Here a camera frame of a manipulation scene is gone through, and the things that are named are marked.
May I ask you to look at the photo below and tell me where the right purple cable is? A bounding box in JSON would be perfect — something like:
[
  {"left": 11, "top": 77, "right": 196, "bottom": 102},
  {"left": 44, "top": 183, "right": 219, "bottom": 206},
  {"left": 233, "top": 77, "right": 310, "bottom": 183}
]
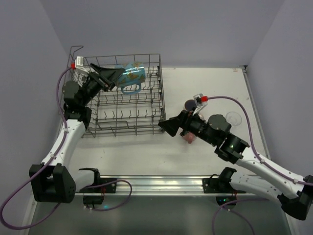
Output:
[{"left": 200, "top": 95, "right": 313, "bottom": 235}]

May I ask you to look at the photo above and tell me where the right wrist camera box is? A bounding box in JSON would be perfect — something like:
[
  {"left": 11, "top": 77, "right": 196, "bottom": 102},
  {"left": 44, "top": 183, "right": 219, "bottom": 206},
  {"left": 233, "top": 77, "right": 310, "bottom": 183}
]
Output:
[{"left": 193, "top": 94, "right": 208, "bottom": 115}]

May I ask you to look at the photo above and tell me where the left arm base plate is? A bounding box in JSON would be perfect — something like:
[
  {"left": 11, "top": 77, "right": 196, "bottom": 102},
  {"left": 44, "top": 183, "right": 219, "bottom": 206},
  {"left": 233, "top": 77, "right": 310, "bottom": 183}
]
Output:
[{"left": 79, "top": 176, "right": 117, "bottom": 209}]

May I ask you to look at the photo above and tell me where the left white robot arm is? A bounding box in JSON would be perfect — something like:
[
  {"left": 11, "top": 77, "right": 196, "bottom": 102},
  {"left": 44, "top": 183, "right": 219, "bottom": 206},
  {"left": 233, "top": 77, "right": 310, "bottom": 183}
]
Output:
[{"left": 29, "top": 64, "right": 125, "bottom": 203}]

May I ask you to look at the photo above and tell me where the aluminium mounting rail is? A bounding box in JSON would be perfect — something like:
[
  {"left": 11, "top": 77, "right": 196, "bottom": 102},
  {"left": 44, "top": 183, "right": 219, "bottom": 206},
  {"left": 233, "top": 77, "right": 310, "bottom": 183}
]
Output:
[{"left": 73, "top": 174, "right": 289, "bottom": 196}]

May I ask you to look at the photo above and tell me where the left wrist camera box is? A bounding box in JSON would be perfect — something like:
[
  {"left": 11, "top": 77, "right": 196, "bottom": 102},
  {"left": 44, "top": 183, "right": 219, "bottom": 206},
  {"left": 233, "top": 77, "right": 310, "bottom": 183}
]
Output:
[{"left": 75, "top": 56, "right": 90, "bottom": 75}]

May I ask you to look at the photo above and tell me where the salmon pink mug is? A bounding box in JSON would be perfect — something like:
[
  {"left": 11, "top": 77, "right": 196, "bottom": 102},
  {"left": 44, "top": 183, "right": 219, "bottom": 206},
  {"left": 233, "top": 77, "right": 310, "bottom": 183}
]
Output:
[{"left": 180, "top": 131, "right": 197, "bottom": 144}]

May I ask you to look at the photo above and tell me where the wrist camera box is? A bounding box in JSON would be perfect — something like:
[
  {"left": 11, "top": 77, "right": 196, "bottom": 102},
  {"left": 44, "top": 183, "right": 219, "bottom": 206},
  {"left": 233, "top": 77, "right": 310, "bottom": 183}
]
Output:
[
  {"left": 193, "top": 94, "right": 208, "bottom": 115},
  {"left": 75, "top": 56, "right": 90, "bottom": 75}
]

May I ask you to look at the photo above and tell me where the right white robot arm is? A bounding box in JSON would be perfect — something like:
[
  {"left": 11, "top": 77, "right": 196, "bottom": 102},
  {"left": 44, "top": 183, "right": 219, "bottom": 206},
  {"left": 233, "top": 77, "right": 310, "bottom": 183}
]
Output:
[{"left": 158, "top": 110, "right": 313, "bottom": 220}]

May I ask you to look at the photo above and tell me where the pale pink mug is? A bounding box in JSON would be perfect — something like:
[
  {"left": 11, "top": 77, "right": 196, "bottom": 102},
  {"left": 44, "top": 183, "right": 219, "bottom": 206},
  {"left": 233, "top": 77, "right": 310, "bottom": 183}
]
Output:
[{"left": 183, "top": 99, "right": 205, "bottom": 120}]

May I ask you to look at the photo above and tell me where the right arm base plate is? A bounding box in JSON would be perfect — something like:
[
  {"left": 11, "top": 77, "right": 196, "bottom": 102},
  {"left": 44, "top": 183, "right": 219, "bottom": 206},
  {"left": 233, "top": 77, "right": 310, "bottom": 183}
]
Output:
[{"left": 202, "top": 169, "right": 246, "bottom": 208}]

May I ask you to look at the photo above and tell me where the grey wire dish rack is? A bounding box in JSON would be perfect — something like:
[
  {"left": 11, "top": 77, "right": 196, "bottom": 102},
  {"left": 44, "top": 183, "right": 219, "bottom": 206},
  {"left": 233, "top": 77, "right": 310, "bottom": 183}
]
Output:
[{"left": 82, "top": 53, "right": 166, "bottom": 138}]

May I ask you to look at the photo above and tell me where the blue printed cup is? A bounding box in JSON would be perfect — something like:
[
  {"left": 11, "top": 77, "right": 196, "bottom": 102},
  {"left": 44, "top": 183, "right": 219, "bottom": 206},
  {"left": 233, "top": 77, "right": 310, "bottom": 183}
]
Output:
[{"left": 114, "top": 61, "right": 146, "bottom": 95}]

